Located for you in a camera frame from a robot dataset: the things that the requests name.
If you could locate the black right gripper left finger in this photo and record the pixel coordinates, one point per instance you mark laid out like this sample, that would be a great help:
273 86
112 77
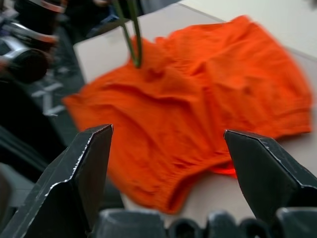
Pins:
69 178

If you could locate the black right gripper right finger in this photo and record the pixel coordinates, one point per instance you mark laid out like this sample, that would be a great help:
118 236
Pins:
270 173

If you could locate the orange shorts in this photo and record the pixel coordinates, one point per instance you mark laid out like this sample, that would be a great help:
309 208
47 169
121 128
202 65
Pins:
188 104

